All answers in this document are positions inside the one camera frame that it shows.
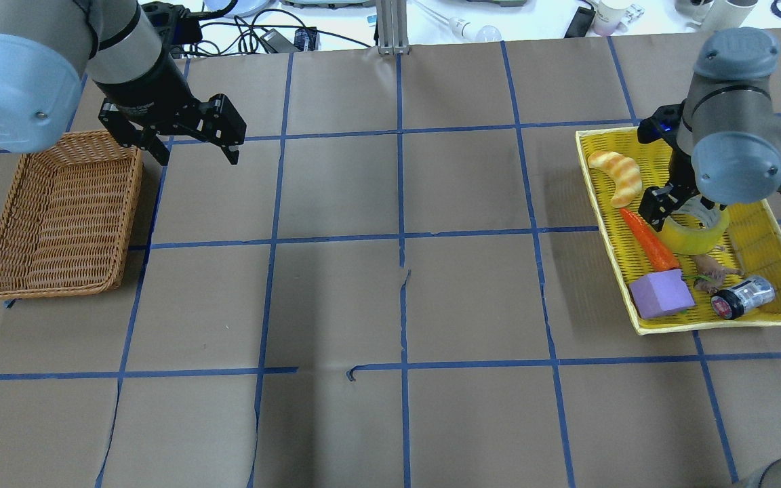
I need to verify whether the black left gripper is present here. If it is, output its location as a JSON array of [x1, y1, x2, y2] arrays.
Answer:
[[98, 94, 247, 167]]

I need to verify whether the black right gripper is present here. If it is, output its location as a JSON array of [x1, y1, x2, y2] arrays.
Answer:
[[637, 103, 698, 232]]

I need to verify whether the yellow packing tape roll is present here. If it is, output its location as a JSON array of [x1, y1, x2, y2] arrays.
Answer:
[[656, 197, 729, 256]]

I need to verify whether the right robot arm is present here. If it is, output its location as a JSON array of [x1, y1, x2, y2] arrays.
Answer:
[[637, 27, 781, 231]]

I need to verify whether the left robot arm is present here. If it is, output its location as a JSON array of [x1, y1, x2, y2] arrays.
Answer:
[[0, 1, 247, 165]]

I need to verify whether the toy croissant bread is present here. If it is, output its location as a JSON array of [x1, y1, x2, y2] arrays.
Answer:
[[588, 150, 643, 208]]

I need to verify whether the yellow woven plastic tray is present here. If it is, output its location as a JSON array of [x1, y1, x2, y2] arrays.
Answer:
[[575, 126, 781, 336]]

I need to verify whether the orange toy carrot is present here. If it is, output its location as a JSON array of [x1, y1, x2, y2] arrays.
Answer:
[[619, 207, 681, 272]]

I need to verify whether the brown toy creature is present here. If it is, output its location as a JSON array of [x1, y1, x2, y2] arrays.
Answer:
[[683, 254, 744, 296]]

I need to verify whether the purple foam cube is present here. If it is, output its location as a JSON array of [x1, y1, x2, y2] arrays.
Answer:
[[628, 268, 696, 319]]

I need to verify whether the small silver battery can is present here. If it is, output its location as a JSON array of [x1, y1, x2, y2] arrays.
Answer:
[[710, 274, 776, 319]]

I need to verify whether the brown wicker basket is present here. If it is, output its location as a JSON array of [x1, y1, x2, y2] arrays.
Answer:
[[0, 130, 144, 300]]

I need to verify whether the aluminium frame post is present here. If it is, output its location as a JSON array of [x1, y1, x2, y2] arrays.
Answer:
[[374, 0, 410, 56]]

